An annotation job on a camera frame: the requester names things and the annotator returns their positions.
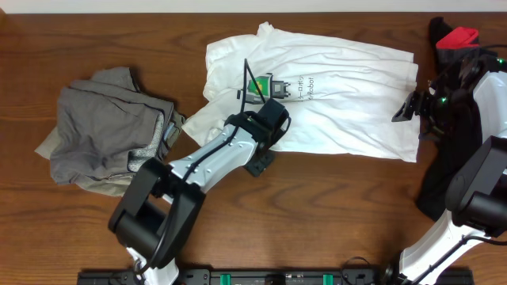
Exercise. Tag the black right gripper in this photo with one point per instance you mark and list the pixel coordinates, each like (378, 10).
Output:
(411, 105)

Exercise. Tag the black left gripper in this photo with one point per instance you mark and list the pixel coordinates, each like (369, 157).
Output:
(261, 162)

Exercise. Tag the white printed t-shirt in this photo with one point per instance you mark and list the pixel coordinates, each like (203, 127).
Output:
(341, 94)

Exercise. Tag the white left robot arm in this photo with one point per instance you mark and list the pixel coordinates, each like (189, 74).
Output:
(157, 213)

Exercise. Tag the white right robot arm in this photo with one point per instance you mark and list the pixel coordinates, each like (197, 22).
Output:
(464, 190)

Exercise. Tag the black garment with red collar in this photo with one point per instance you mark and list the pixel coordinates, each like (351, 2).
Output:
(461, 63)

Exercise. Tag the grey folded garment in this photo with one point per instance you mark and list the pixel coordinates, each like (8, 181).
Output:
(106, 129)

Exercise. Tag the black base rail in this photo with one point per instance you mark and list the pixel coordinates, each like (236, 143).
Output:
(253, 277)

